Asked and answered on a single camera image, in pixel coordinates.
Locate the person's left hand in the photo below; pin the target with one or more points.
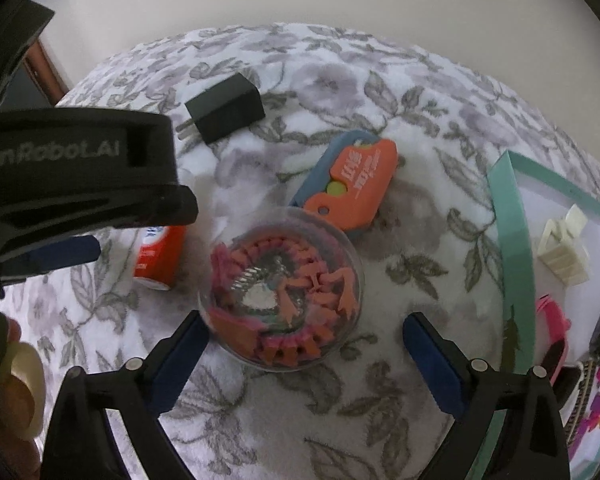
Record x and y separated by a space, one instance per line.
15 331

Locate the clear round container with toy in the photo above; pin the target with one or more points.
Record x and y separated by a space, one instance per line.
282 295

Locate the orange and blue toy knife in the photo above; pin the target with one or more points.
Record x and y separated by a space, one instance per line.
352 185

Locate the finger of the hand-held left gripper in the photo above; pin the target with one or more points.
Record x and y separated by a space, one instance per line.
130 210
65 255

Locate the pink plastic toy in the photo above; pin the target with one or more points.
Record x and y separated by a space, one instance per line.
552 317

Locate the black power adapter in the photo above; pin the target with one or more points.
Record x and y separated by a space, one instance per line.
227 107

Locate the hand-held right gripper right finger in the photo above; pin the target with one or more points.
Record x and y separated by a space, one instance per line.
435 365

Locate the black and gold striped toy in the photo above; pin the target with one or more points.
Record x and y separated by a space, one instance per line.
582 396

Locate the cream plastic toy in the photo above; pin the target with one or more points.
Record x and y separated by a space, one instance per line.
562 255

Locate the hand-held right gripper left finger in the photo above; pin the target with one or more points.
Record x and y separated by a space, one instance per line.
180 360

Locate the red can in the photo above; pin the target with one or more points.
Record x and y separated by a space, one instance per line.
161 257

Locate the brown door frame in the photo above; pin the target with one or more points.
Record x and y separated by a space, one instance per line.
47 70

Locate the white box with teal rim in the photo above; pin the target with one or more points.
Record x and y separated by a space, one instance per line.
512 240

